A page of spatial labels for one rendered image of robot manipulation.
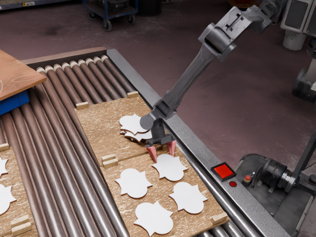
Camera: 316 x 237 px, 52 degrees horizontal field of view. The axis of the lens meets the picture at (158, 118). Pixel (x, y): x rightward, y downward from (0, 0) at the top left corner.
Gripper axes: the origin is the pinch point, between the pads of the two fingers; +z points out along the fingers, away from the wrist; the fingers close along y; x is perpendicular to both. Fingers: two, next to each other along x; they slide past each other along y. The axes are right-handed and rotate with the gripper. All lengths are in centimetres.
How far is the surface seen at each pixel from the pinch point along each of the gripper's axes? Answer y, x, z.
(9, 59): -49, 65, -61
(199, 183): 7.6, -12.4, 10.9
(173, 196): -5.4, -15.2, 11.2
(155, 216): -15.1, -19.4, 14.1
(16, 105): -51, 48, -37
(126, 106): -0.7, 33.3, -23.7
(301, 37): 307, 204, -53
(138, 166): -10.9, 1.3, 0.2
